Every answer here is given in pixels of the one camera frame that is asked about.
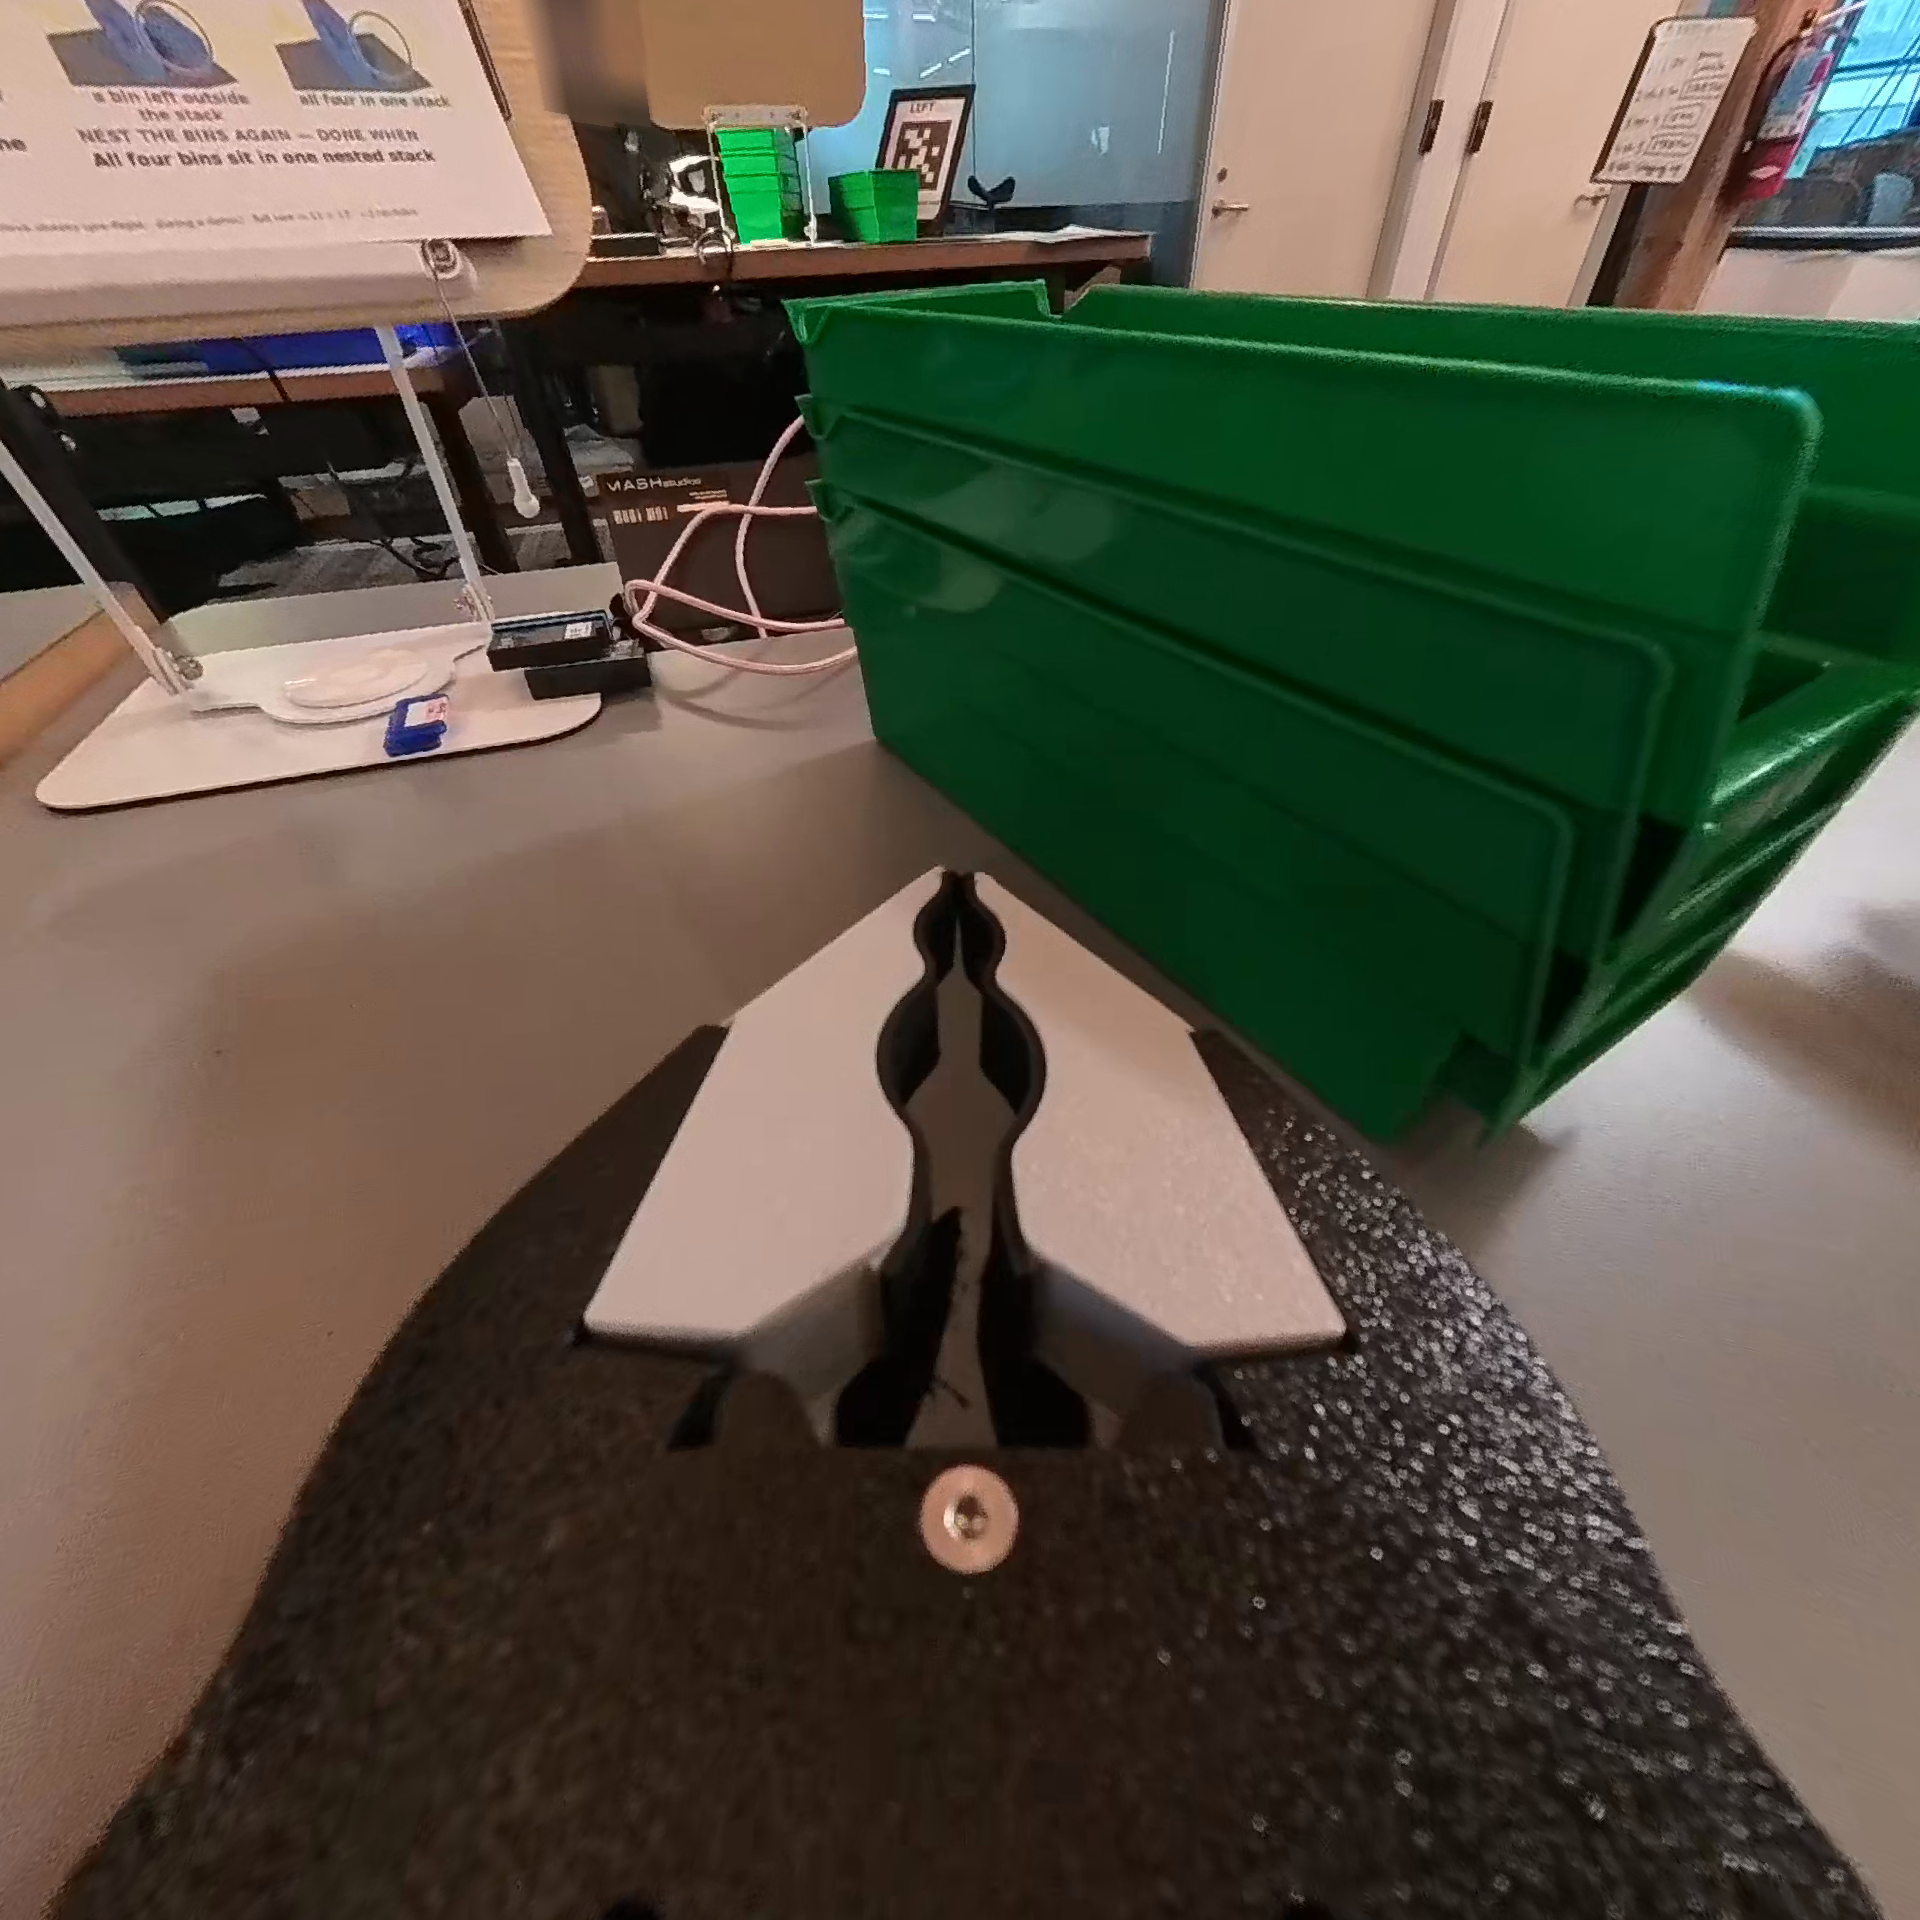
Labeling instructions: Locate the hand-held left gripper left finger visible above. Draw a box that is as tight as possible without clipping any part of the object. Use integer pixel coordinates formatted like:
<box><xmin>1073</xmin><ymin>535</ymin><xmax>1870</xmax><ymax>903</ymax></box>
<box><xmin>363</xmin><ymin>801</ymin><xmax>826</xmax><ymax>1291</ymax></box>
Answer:
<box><xmin>579</xmin><ymin>866</ymin><xmax>963</xmax><ymax>1449</ymax></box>

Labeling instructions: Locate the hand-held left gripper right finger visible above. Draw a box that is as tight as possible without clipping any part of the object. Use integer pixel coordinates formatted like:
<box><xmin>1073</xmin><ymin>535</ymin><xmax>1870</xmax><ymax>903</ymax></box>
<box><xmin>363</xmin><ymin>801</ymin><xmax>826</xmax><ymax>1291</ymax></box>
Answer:
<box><xmin>959</xmin><ymin>868</ymin><xmax>1350</xmax><ymax>1449</ymax></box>

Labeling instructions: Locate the small black blue device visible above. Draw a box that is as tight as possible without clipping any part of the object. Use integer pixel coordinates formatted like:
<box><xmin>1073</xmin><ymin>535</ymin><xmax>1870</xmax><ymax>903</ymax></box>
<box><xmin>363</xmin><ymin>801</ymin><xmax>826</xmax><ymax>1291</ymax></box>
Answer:
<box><xmin>486</xmin><ymin>611</ymin><xmax>632</xmax><ymax>671</ymax></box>

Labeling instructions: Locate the black electronics box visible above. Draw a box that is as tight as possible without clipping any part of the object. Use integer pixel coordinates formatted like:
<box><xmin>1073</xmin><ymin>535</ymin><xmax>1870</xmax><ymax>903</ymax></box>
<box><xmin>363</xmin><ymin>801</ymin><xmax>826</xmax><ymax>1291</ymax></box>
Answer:
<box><xmin>578</xmin><ymin>455</ymin><xmax>845</xmax><ymax>635</ymax></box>

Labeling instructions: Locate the white tray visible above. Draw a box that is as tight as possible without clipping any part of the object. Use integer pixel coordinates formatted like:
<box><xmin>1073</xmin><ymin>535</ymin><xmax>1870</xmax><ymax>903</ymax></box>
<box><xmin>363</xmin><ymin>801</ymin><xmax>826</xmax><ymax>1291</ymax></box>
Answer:
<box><xmin>33</xmin><ymin>622</ymin><xmax>605</xmax><ymax>815</ymax></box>

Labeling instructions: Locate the blue plastic bin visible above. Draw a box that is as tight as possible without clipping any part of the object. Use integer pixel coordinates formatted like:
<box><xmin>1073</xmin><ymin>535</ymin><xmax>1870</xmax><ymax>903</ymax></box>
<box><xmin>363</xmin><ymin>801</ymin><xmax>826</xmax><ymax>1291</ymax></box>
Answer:
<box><xmin>119</xmin><ymin>325</ymin><xmax>470</xmax><ymax>373</ymax></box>

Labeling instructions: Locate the white instruction poster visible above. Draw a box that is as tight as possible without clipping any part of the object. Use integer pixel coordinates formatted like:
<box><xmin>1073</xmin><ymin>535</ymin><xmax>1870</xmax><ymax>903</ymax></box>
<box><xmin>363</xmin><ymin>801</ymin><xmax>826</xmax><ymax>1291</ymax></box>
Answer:
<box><xmin>0</xmin><ymin>0</ymin><xmax>553</xmax><ymax>242</ymax></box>

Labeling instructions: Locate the white door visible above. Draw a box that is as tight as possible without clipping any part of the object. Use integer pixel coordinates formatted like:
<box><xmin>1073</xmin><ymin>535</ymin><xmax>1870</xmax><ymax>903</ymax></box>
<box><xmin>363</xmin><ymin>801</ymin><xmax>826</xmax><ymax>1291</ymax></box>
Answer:
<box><xmin>1418</xmin><ymin>0</ymin><xmax>1636</xmax><ymax>309</ymax></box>
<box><xmin>1190</xmin><ymin>0</ymin><xmax>1443</xmax><ymax>295</ymax></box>

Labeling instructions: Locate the black white marker sign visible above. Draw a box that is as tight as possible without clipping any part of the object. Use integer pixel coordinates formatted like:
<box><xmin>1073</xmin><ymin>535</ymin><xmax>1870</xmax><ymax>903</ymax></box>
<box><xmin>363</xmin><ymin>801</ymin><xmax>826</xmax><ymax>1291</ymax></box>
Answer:
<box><xmin>878</xmin><ymin>86</ymin><xmax>976</xmax><ymax>232</ymax></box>

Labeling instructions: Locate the clear acrylic holder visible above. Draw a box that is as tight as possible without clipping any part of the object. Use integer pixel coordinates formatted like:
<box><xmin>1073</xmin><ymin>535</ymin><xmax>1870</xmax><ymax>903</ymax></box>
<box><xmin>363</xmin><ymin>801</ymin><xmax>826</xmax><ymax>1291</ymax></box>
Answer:
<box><xmin>702</xmin><ymin>106</ymin><xmax>813</xmax><ymax>246</ymax></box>

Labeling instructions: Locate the glass partition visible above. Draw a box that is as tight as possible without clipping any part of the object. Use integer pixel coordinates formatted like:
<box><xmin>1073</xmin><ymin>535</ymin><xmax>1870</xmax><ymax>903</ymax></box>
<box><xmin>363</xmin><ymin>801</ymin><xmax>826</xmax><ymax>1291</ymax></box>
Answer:
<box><xmin>863</xmin><ymin>0</ymin><xmax>1223</xmax><ymax>206</ymax></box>

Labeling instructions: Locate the brown rounded board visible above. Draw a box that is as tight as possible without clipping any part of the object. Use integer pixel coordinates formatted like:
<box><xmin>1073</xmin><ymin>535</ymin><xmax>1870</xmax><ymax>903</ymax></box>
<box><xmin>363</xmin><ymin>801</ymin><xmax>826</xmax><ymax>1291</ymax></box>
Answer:
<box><xmin>638</xmin><ymin>0</ymin><xmax>868</xmax><ymax>132</ymax></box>

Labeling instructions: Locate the white notice board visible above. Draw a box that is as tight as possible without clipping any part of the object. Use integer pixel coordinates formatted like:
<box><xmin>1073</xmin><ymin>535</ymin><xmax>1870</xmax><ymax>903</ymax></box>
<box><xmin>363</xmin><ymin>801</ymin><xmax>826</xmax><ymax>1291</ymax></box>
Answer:
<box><xmin>1588</xmin><ymin>16</ymin><xmax>1758</xmax><ymax>186</ymax></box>

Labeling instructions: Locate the red fire extinguisher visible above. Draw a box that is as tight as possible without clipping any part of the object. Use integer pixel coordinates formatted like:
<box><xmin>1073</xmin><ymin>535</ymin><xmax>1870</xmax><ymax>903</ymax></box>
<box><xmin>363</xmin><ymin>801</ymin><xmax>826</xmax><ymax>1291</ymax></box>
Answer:
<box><xmin>1740</xmin><ymin>11</ymin><xmax>1840</xmax><ymax>202</ymax></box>

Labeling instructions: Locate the large window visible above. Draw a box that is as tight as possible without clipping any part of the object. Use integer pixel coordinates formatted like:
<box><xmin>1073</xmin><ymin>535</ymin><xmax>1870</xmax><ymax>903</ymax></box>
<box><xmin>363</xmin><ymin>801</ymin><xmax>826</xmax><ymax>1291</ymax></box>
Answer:
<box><xmin>1725</xmin><ymin>0</ymin><xmax>1920</xmax><ymax>249</ymax></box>

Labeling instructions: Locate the pink braided cable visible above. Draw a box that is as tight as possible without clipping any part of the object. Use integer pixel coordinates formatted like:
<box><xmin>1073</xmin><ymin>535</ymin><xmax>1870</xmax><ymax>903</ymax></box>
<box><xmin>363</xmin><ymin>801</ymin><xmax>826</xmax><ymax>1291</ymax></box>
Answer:
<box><xmin>622</xmin><ymin>412</ymin><xmax>859</xmax><ymax>678</ymax></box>

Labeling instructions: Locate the white hanging plug cord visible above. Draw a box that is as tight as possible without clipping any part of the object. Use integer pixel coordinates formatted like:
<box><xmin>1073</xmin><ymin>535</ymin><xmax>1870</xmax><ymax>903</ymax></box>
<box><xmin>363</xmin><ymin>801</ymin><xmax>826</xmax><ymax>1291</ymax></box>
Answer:
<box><xmin>435</xmin><ymin>268</ymin><xmax>546</xmax><ymax>523</ymax></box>

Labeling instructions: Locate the wooden post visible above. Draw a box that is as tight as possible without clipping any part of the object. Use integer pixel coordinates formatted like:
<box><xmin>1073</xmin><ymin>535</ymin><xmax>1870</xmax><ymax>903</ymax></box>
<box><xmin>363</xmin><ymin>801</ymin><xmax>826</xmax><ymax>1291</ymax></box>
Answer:
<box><xmin>1588</xmin><ymin>0</ymin><xmax>1862</xmax><ymax>309</ymax></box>

